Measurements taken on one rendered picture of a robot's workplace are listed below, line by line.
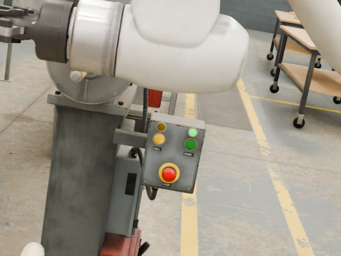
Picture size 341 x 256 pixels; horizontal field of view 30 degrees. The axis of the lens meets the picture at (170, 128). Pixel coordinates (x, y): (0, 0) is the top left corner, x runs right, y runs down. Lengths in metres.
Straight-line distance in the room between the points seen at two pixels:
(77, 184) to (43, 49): 1.31
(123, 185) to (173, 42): 1.36
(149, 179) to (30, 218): 1.98
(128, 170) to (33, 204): 1.94
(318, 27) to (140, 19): 0.29
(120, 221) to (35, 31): 1.41
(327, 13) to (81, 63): 0.35
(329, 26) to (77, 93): 1.02
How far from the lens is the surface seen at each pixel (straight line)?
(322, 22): 0.91
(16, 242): 3.47
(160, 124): 1.78
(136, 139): 1.90
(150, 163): 1.82
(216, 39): 0.74
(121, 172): 2.05
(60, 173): 2.05
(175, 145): 1.80
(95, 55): 0.75
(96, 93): 1.80
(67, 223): 2.10
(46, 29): 0.75
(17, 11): 0.78
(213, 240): 3.84
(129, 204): 2.08
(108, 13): 0.75
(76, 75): 1.55
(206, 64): 0.74
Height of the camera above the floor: 1.57
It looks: 15 degrees down
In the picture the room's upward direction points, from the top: 10 degrees clockwise
